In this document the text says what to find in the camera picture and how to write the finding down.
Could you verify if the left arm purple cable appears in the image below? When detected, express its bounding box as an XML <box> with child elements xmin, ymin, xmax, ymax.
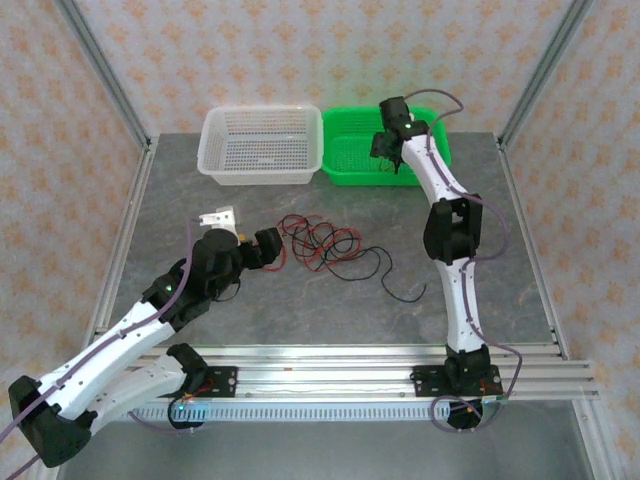
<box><xmin>0</xmin><ymin>219</ymin><xmax>207</xmax><ymax>474</ymax></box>

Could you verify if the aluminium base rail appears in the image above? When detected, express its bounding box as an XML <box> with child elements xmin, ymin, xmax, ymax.
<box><xmin>87</xmin><ymin>343</ymin><xmax>600</xmax><ymax>404</ymax></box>

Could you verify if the aluminium table side rail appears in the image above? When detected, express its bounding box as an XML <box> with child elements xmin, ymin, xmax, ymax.
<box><xmin>89</xmin><ymin>137</ymin><xmax>156</xmax><ymax>346</ymax></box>
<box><xmin>497</xmin><ymin>137</ymin><xmax>571</xmax><ymax>361</ymax></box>

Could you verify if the green plastic basket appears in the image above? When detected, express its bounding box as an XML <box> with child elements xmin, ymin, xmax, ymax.
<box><xmin>321</xmin><ymin>106</ymin><xmax>454</xmax><ymax>188</ymax></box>

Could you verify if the aluminium frame post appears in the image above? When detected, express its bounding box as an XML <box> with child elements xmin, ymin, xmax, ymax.
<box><xmin>53</xmin><ymin>0</ymin><xmax>154</xmax><ymax>149</ymax></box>
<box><xmin>497</xmin><ymin>0</ymin><xmax>596</xmax><ymax>149</ymax></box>
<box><xmin>569</xmin><ymin>399</ymin><xmax>621</xmax><ymax>480</ymax></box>

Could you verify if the grey slotted cable duct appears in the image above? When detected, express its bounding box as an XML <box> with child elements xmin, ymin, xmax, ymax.
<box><xmin>127</xmin><ymin>401</ymin><xmax>504</xmax><ymax>422</ymax></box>

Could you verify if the white plastic basket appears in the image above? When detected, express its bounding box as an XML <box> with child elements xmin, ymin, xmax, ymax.
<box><xmin>197</xmin><ymin>104</ymin><xmax>323</xmax><ymax>187</ymax></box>

